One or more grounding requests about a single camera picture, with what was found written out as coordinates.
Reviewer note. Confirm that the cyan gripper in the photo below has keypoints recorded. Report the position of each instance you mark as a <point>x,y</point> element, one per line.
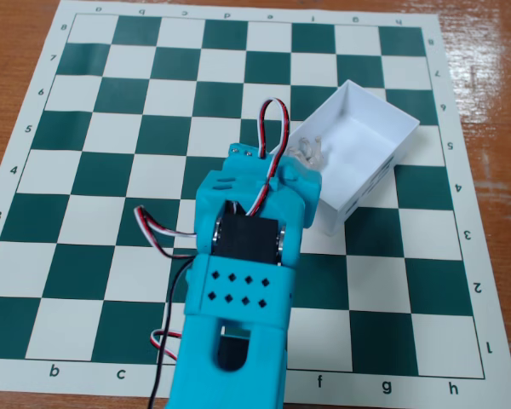
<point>303,175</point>

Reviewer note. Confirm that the cyan robot arm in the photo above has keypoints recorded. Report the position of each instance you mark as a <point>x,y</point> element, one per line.
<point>238,298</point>

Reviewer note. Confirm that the white open cardboard box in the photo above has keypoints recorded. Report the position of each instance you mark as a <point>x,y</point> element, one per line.
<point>366,140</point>

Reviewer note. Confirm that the green white chessboard mat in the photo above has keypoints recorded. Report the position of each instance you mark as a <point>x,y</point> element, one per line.
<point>110,140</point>

